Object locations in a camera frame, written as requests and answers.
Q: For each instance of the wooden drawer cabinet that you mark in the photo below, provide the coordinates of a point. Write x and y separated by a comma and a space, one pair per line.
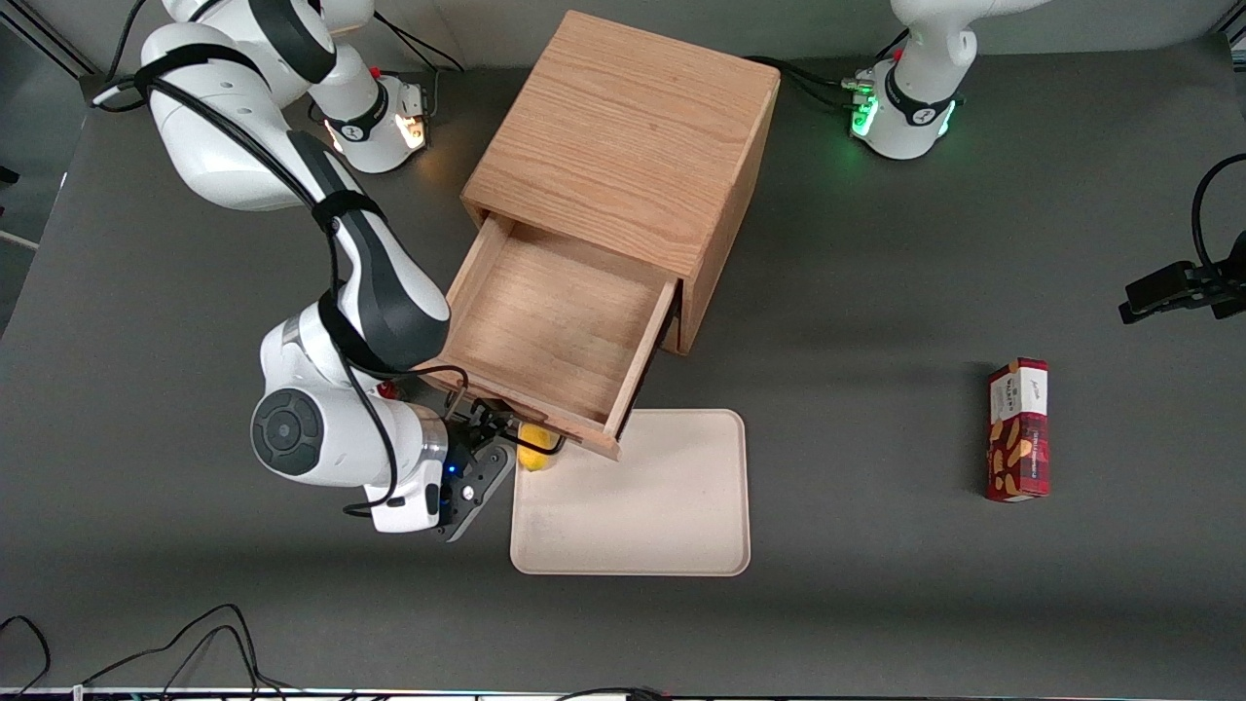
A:
633, 127

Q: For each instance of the red cookie box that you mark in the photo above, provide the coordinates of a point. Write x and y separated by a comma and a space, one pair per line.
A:
1018, 433

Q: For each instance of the beige plastic tray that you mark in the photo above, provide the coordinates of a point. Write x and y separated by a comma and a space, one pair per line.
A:
662, 506

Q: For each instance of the red bottle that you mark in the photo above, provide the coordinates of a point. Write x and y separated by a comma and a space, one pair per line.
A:
389, 390

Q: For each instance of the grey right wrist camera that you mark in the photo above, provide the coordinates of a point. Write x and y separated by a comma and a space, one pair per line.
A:
409, 506

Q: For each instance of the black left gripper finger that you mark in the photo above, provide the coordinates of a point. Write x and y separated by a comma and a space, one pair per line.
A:
1163, 307
1168, 280

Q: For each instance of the yellow lemon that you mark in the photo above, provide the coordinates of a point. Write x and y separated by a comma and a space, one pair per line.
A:
535, 460

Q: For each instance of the aluminium frame rail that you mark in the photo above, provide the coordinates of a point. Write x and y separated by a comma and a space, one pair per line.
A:
58, 49

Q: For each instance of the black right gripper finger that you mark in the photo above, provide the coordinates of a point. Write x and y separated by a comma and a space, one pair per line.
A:
470, 424
498, 433

